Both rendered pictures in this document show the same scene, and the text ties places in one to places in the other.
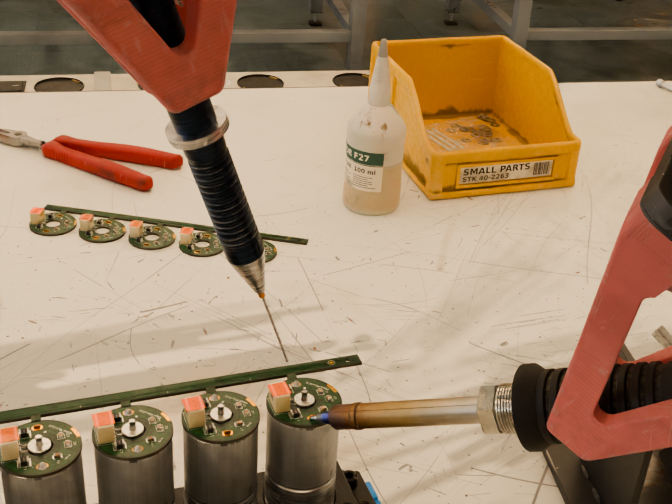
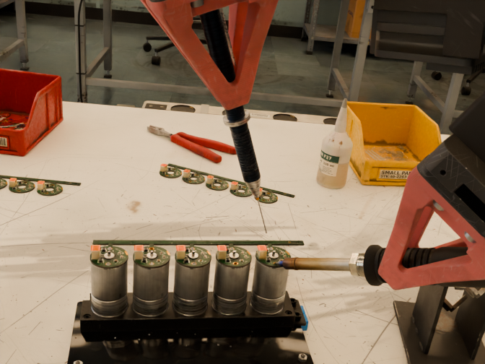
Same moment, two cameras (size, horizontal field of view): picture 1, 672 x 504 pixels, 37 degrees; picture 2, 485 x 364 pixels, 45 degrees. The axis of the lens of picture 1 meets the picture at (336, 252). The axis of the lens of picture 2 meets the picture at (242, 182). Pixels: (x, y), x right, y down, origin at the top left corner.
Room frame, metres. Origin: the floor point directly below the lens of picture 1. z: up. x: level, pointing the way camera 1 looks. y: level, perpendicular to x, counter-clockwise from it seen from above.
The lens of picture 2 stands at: (-0.09, -0.03, 1.04)
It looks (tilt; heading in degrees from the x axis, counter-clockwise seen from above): 26 degrees down; 10
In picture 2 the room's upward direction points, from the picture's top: 6 degrees clockwise
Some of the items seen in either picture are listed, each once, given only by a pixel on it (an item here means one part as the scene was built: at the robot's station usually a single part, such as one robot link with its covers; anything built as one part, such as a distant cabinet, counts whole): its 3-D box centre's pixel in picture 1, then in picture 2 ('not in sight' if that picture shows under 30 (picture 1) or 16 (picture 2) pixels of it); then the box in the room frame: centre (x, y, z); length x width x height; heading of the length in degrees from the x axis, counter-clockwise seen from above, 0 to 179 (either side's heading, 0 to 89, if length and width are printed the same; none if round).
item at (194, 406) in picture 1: (196, 411); (223, 252); (0.25, 0.04, 0.82); 0.01 x 0.01 x 0.01; 21
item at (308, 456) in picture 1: (301, 457); (269, 284); (0.26, 0.01, 0.79); 0.02 x 0.02 x 0.05
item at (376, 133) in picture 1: (377, 124); (338, 141); (0.53, -0.02, 0.80); 0.03 x 0.03 x 0.10
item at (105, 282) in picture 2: not in sight; (109, 286); (0.22, 0.11, 0.79); 0.02 x 0.02 x 0.05
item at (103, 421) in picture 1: (107, 426); (182, 252); (0.24, 0.07, 0.82); 0.01 x 0.01 x 0.01; 21
